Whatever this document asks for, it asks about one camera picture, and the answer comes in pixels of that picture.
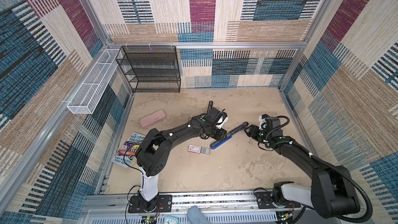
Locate pink pencil case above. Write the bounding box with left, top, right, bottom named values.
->
left=140, top=110, right=166, bottom=129

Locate grey rounded object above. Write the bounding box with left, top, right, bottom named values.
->
left=187, top=206, right=210, bottom=224

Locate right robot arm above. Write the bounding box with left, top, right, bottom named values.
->
left=244, top=115, right=373, bottom=223

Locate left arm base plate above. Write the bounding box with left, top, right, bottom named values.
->
left=127, top=194, right=173, bottom=214

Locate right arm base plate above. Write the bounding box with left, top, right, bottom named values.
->
left=254, top=190, right=302, bottom=210

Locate teal electronics box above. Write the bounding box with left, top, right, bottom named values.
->
left=164, top=216, right=179, bottom=224

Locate red white staple box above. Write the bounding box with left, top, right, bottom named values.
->
left=188, top=145, right=202, bottom=153

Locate black mesh shelf rack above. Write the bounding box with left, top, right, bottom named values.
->
left=116, top=46, right=181, bottom=93

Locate white wire basket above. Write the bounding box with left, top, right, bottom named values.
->
left=67, top=49, right=119, bottom=115

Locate purple paperback book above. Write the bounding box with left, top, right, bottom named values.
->
left=112, top=132, right=145, bottom=168

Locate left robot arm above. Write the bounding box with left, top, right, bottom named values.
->
left=135, top=107, right=228, bottom=205

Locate black stapler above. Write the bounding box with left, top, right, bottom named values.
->
left=207, top=101, right=214, bottom=113

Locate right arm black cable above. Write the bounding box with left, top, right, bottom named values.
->
left=261, top=114, right=373, bottom=224

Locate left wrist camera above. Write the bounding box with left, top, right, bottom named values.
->
left=216, top=112, right=228, bottom=129

